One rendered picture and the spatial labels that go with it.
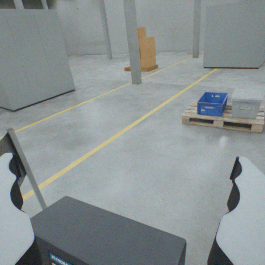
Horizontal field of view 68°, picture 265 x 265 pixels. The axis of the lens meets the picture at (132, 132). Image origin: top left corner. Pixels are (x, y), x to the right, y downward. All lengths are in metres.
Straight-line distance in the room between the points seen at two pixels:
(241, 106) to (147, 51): 5.55
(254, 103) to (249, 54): 4.44
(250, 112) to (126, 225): 3.17
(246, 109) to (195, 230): 2.10
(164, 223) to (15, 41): 5.24
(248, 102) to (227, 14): 4.80
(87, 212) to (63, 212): 0.04
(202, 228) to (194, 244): 0.17
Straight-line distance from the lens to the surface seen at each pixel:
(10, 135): 1.73
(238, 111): 3.43
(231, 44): 7.74
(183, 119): 3.50
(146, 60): 8.32
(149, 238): 0.35
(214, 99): 4.00
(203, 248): 1.82
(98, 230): 0.36
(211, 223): 1.96
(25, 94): 5.95
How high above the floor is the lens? 1.52
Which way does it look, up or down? 27 degrees down
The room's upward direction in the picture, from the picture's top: 7 degrees counter-clockwise
